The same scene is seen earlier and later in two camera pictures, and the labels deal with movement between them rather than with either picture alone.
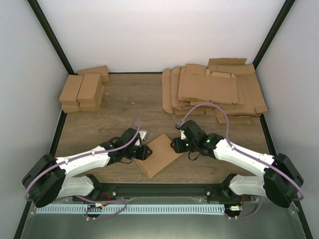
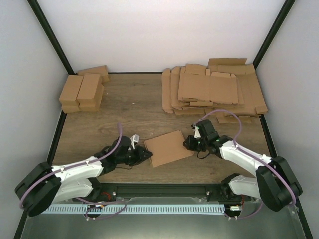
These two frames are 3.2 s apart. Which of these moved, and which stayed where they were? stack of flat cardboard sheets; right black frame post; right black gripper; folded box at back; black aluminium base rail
Moved: right black gripper
Stayed: black aluminium base rail; folded box at back; right black frame post; stack of flat cardboard sheets
